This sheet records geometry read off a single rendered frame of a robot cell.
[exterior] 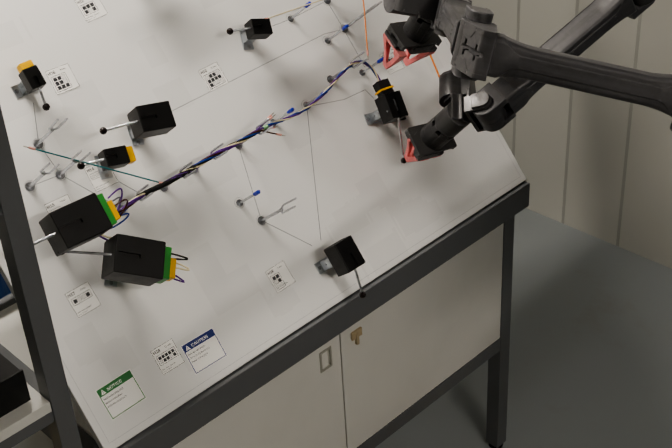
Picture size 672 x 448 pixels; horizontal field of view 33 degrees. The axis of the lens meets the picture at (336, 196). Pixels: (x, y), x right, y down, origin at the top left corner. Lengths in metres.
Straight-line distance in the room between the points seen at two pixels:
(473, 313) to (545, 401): 0.65
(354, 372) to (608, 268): 1.57
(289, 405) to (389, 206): 0.47
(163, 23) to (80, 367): 0.70
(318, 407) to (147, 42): 0.84
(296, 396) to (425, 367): 0.44
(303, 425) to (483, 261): 0.60
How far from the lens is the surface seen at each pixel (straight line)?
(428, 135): 2.29
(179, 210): 2.17
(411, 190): 2.46
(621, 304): 3.73
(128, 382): 2.07
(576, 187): 3.97
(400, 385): 2.66
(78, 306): 2.06
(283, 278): 2.24
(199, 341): 2.14
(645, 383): 3.46
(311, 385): 2.40
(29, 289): 1.75
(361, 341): 2.46
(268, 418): 2.35
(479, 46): 1.73
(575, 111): 3.84
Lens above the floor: 2.28
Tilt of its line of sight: 33 degrees down
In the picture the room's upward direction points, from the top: 4 degrees counter-clockwise
